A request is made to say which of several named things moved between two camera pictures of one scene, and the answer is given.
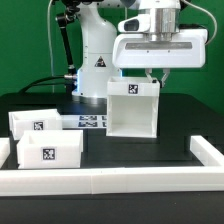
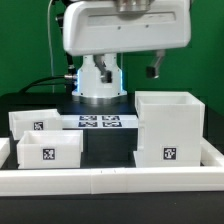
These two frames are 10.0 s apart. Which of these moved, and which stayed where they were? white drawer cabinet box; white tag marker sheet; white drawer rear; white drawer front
Moved: white drawer cabinet box
Stayed: white drawer rear; white drawer front; white tag marker sheet
